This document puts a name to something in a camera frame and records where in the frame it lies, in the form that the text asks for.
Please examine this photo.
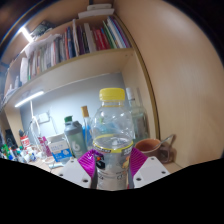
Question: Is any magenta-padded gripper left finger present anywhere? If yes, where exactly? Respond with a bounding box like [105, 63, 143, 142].
[59, 148, 99, 190]

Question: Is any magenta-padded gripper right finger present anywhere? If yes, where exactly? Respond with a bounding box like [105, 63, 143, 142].
[128, 147, 171, 190]

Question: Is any clear yellow-capped drink bottle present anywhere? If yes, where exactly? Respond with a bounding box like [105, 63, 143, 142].
[90, 87, 135, 191]

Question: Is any blue and white box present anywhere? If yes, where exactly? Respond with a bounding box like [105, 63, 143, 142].
[46, 134, 73, 163]

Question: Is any grey shaker bottle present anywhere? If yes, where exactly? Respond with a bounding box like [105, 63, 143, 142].
[63, 120, 88, 158]

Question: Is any magenta box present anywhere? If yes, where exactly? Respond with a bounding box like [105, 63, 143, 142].
[37, 135, 53, 158]

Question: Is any blue bottle with gold cap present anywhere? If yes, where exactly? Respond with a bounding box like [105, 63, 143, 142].
[80, 105, 94, 151]

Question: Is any clear glass bottle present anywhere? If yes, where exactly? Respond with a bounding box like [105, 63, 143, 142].
[125, 87, 150, 143]

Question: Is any wooden shelf unit with books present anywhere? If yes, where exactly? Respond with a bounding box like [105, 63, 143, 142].
[0, 3, 161, 141]

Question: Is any ceiling light tube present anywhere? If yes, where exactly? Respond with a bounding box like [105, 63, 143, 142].
[18, 25, 34, 44]

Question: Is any white wall socket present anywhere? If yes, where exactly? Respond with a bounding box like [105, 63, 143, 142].
[37, 112, 51, 124]

